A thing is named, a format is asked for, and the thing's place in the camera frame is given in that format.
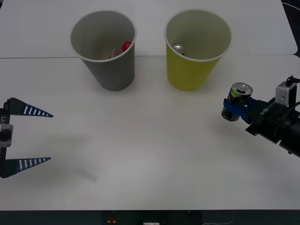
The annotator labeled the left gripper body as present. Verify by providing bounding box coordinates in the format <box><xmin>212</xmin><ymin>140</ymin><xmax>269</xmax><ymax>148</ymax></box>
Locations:
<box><xmin>0</xmin><ymin>107</ymin><xmax>11</xmax><ymax>163</ymax></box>

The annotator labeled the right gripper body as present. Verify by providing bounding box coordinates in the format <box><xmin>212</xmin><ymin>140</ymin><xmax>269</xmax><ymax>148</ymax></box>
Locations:
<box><xmin>248</xmin><ymin>97</ymin><xmax>293</xmax><ymax>144</ymax></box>

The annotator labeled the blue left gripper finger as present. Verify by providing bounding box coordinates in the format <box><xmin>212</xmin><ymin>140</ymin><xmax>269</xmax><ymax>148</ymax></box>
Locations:
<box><xmin>0</xmin><ymin>157</ymin><xmax>52</xmax><ymax>179</ymax></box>
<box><xmin>3</xmin><ymin>97</ymin><xmax>54</xmax><ymax>118</ymax></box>

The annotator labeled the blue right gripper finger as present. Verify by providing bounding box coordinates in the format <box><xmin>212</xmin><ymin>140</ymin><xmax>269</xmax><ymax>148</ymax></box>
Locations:
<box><xmin>243</xmin><ymin>96</ymin><xmax>259</xmax><ymax>108</ymax></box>
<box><xmin>222</xmin><ymin>98</ymin><xmax>258</xmax><ymax>136</ymax></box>

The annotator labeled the black drink can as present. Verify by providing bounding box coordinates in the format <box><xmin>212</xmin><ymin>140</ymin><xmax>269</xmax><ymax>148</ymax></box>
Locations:
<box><xmin>221</xmin><ymin>82</ymin><xmax>254</xmax><ymax>122</ymax></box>

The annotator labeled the yellow-green plastic waste bin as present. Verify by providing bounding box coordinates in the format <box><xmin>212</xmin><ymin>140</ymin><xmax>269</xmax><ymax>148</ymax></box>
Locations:
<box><xmin>164</xmin><ymin>9</ymin><xmax>232</xmax><ymax>91</ymax></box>

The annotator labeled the silver drink can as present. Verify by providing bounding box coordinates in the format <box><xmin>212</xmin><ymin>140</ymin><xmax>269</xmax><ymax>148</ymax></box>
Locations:
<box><xmin>172</xmin><ymin>44</ymin><xmax>186</xmax><ymax>56</ymax></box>

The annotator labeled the grey plastic waste bin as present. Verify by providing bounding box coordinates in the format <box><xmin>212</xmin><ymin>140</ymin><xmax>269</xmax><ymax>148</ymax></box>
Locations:
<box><xmin>69</xmin><ymin>10</ymin><xmax>137</xmax><ymax>92</ymax></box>

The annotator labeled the red-capped plastic bottle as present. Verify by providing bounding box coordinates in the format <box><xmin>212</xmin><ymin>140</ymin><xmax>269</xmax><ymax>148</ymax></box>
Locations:
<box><xmin>108</xmin><ymin>41</ymin><xmax>132</xmax><ymax>60</ymax></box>

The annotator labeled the white cable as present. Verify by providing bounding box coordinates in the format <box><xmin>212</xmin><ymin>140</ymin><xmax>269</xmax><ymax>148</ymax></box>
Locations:
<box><xmin>202</xmin><ymin>210</ymin><xmax>235</xmax><ymax>225</ymax></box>
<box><xmin>282</xmin><ymin>2</ymin><xmax>300</xmax><ymax>12</ymax></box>

